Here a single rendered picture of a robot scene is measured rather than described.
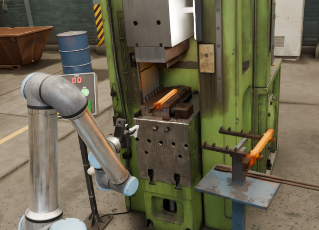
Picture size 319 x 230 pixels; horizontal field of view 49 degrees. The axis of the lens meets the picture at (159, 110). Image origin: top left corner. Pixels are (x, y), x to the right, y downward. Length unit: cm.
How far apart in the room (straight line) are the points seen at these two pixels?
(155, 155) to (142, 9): 92
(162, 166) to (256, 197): 69
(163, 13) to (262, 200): 114
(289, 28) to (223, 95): 522
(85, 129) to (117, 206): 172
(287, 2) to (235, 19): 522
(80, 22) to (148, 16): 786
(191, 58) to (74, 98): 140
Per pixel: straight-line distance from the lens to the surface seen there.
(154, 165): 234
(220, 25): 209
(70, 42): 678
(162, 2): 204
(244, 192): 194
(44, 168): 146
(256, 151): 175
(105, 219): 289
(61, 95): 129
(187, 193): 235
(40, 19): 1079
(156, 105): 216
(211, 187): 197
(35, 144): 143
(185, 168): 225
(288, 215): 291
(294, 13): 727
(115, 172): 155
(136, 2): 211
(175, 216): 257
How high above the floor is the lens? 175
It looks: 21 degrees down
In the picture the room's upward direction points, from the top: 5 degrees counter-clockwise
